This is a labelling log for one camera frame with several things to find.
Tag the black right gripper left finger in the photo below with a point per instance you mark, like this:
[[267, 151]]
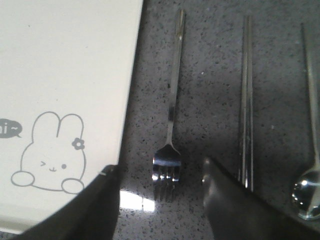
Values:
[[91, 215]]

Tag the silver metal spoon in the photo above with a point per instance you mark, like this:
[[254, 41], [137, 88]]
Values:
[[306, 190]]

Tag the cream rabbit serving tray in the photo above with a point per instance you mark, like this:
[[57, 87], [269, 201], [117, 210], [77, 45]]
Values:
[[65, 75]]

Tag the silver metal fork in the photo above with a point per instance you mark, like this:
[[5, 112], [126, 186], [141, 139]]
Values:
[[167, 161]]

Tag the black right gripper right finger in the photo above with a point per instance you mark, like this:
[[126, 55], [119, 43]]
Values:
[[236, 213]]

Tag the silver metal chopstick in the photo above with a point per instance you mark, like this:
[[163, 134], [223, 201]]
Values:
[[250, 102], [243, 110]]

